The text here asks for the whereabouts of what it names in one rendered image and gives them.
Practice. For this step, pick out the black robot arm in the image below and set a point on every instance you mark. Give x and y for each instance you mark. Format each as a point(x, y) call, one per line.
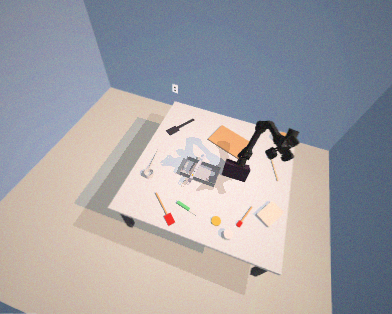
point(261, 127)

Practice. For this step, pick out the red spatula with wooden handle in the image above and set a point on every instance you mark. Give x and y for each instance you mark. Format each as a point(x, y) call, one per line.
point(168, 217)

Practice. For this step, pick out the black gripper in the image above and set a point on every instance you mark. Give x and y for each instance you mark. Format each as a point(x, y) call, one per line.
point(283, 146)

